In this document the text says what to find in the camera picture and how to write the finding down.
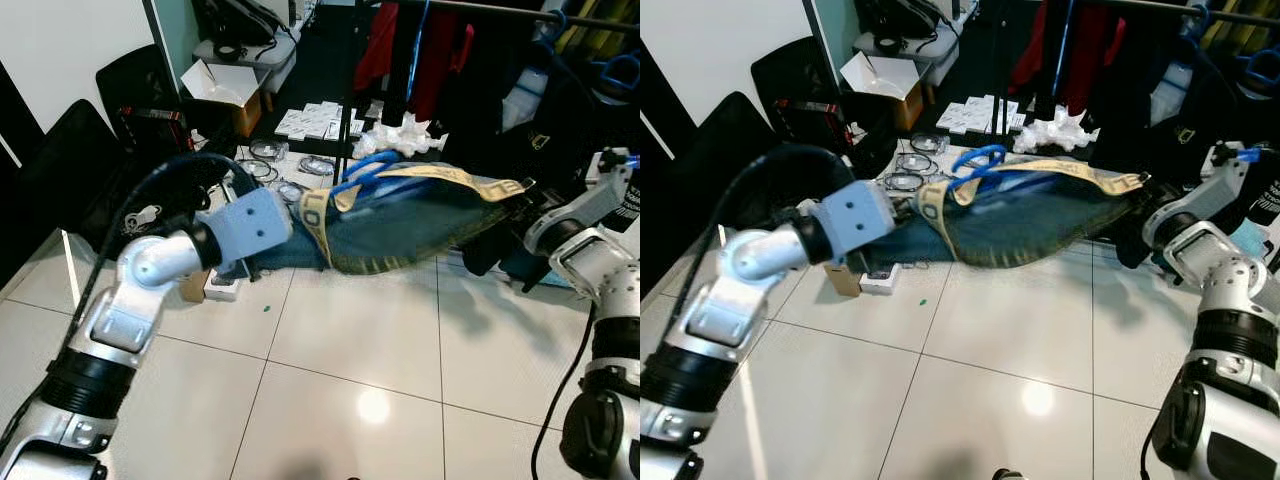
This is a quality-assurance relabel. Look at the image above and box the white paper packet pile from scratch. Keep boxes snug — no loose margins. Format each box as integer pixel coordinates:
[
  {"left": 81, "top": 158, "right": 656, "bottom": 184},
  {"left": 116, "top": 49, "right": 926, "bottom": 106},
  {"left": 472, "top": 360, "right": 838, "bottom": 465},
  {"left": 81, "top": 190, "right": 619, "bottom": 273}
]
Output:
[
  {"left": 935, "top": 95, "right": 1011, "bottom": 136},
  {"left": 273, "top": 100, "right": 346, "bottom": 141}
]

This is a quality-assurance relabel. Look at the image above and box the red and black box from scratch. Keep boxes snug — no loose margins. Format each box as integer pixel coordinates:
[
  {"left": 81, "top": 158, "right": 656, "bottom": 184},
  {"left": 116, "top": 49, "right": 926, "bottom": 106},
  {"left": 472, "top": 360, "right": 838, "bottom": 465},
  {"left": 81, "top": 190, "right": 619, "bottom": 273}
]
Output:
[
  {"left": 773, "top": 98, "right": 846, "bottom": 146},
  {"left": 118, "top": 105, "right": 191, "bottom": 151}
]

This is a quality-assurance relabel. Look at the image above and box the red hanging garment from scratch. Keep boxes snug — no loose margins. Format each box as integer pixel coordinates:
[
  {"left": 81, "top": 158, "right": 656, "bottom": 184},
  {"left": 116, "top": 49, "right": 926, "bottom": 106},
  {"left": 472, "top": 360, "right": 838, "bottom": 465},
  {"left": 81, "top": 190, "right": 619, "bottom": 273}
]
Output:
[
  {"left": 355, "top": 0, "right": 473, "bottom": 123},
  {"left": 1010, "top": 0, "right": 1126, "bottom": 116}
]

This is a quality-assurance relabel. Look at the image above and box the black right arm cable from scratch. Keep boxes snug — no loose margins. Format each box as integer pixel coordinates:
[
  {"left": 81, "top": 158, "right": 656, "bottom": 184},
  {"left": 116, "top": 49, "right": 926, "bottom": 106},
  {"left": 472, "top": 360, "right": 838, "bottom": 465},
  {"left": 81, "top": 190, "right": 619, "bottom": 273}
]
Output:
[{"left": 528, "top": 305, "right": 601, "bottom": 480}]

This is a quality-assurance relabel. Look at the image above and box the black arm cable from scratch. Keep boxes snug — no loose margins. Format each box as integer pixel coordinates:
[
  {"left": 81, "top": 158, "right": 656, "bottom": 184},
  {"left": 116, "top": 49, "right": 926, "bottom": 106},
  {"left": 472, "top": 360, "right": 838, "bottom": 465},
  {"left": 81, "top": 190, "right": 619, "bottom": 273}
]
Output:
[
  {"left": 528, "top": 305, "right": 601, "bottom": 480},
  {"left": 60, "top": 152, "right": 251, "bottom": 341},
  {"left": 680, "top": 145, "right": 861, "bottom": 331}
]

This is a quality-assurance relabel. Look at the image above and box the cardboard box with white flaps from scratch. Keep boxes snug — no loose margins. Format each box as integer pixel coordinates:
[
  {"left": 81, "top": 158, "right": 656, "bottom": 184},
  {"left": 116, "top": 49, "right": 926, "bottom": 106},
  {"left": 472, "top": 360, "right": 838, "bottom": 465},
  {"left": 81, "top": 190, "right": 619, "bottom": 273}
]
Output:
[
  {"left": 840, "top": 50, "right": 926, "bottom": 131},
  {"left": 180, "top": 58, "right": 271, "bottom": 138}
]

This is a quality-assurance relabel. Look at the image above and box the blue garment yellow HELLO waistband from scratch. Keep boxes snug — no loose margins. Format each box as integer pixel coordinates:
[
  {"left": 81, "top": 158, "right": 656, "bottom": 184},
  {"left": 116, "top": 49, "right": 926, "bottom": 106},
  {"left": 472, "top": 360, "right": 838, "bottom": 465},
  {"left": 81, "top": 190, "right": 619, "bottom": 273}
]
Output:
[
  {"left": 895, "top": 155, "right": 1151, "bottom": 269},
  {"left": 245, "top": 160, "right": 536, "bottom": 276}
]

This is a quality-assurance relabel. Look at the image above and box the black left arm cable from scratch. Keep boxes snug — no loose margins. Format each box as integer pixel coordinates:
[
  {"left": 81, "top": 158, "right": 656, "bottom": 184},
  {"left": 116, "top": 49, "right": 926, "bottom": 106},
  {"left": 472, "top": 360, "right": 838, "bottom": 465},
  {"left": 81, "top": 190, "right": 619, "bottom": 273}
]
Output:
[
  {"left": 60, "top": 152, "right": 251, "bottom": 341},
  {"left": 680, "top": 145, "right": 861, "bottom": 331}
]

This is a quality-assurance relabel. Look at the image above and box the blue taped plastic hanger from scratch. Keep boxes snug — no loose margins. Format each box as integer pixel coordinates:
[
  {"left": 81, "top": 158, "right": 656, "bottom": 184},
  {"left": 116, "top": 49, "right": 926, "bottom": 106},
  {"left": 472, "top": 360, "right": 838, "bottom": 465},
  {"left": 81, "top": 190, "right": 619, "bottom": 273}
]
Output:
[
  {"left": 330, "top": 150, "right": 401, "bottom": 199},
  {"left": 950, "top": 143, "right": 1011, "bottom": 191}
]

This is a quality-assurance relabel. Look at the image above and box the crumpled white plastic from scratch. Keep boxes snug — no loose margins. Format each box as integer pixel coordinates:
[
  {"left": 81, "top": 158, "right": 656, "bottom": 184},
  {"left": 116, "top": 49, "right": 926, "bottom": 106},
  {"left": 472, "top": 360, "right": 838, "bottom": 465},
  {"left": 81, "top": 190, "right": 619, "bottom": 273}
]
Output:
[
  {"left": 358, "top": 112, "right": 448, "bottom": 158},
  {"left": 1012, "top": 108, "right": 1101, "bottom": 153}
]

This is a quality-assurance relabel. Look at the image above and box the black backpack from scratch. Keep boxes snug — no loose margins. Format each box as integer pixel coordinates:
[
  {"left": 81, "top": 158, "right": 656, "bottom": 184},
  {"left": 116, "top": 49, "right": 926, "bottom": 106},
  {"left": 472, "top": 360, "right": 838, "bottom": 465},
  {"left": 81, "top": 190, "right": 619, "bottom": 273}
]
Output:
[
  {"left": 195, "top": 0, "right": 296, "bottom": 46},
  {"left": 860, "top": 0, "right": 951, "bottom": 41}
]

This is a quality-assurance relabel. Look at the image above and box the black fabric equipment bag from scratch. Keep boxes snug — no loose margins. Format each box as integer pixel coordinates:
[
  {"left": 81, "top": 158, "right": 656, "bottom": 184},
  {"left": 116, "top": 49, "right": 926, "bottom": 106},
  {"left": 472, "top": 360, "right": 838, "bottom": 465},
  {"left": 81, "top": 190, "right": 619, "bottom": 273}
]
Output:
[
  {"left": 0, "top": 100, "right": 131, "bottom": 261},
  {"left": 750, "top": 38, "right": 831, "bottom": 131},
  {"left": 640, "top": 90, "right": 771, "bottom": 251},
  {"left": 95, "top": 45, "right": 191, "bottom": 151}
]

